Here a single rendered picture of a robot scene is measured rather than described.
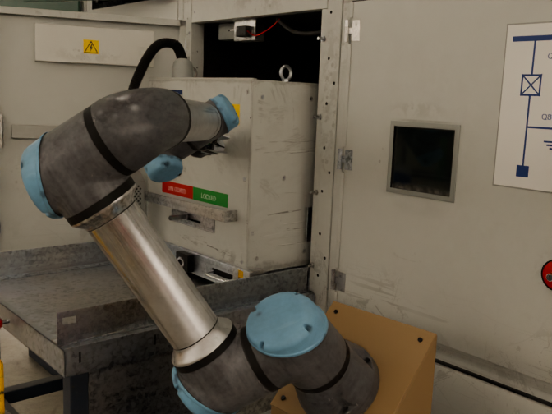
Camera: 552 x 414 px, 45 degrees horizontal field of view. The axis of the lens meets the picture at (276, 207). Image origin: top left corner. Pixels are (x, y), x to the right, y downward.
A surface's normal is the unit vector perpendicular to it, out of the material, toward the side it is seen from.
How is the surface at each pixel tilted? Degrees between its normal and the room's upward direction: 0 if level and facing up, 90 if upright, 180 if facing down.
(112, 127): 77
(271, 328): 40
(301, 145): 90
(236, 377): 82
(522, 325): 90
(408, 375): 45
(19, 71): 90
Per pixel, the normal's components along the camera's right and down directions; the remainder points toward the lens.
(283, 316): -0.36, -0.69
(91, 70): 0.33, 0.17
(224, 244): -0.76, 0.07
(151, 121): 0.64, -0.07
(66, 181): -0.01, 0.31
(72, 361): 0.65, 0.15
